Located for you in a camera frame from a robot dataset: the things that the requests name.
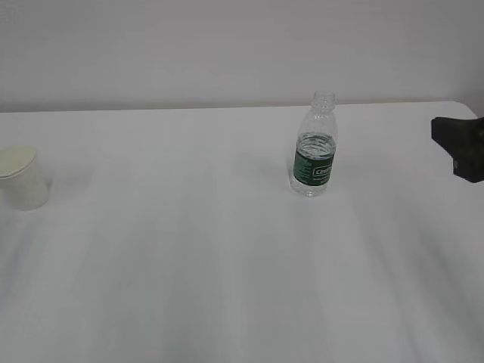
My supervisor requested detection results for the white paper cup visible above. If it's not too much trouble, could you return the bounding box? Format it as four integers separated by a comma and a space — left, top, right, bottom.
1, 146, 49, 211

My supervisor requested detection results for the clear green-label water bottle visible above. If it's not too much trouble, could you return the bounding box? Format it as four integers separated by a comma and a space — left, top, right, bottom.
290, 91, 337, 197

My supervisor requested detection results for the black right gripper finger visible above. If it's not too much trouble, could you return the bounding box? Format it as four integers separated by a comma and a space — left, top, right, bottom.
431, 116, 483, 183

